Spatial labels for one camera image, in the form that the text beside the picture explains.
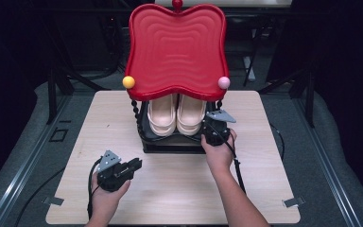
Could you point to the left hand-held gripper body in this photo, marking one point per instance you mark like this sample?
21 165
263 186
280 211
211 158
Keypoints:
112 175

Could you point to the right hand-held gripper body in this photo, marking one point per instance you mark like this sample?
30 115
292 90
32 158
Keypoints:
216 130

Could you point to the cream white clog shoe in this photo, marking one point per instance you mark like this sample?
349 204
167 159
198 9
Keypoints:
161 116
191 116

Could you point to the red and black shoe rack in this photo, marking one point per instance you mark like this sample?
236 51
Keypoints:
176 47

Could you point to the person's right hand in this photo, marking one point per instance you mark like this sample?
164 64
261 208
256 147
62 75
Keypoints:
219 157

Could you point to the person's left hand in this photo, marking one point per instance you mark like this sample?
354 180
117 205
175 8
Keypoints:
107 201

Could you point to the grey table clip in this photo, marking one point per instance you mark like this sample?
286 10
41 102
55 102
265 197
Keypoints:
293 202
54 200

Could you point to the black metal stand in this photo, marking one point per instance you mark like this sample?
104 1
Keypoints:
52 94
308 94

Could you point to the metal floor rail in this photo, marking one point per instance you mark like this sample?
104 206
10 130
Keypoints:
22 176
331 170

